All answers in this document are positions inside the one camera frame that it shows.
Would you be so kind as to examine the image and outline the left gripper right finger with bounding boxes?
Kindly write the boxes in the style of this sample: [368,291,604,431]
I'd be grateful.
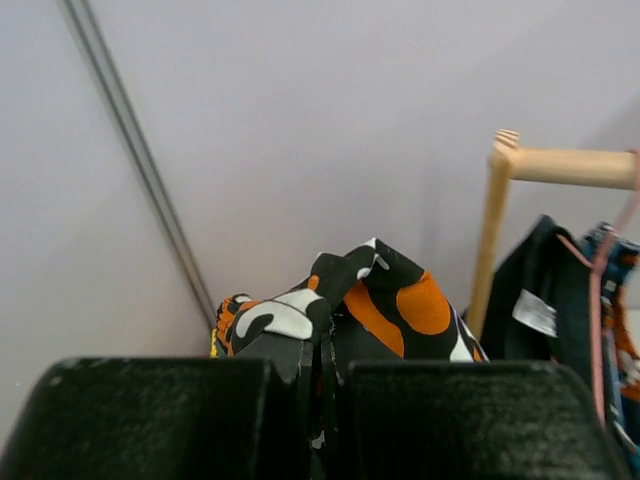
[319,327,634,480]

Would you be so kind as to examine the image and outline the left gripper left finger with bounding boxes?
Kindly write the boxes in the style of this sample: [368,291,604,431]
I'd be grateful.
[1,334,313,479]

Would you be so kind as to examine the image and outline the black orange camouflage shorts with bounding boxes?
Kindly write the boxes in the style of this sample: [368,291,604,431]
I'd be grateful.
[214,238,487,479]

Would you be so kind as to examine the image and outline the dark navy shorts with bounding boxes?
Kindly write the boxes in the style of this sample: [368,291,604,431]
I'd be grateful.
[480,215,604,396]

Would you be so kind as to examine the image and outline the teal cartoon print shorts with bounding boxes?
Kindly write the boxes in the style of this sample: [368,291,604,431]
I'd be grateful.
[580,222,639,460]

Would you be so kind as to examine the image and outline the pink hanger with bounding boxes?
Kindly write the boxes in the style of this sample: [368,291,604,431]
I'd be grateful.
[554,148,640,431]

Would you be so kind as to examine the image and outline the wooden clothes rack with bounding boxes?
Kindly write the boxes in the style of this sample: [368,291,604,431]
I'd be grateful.
[466,130,639,337]

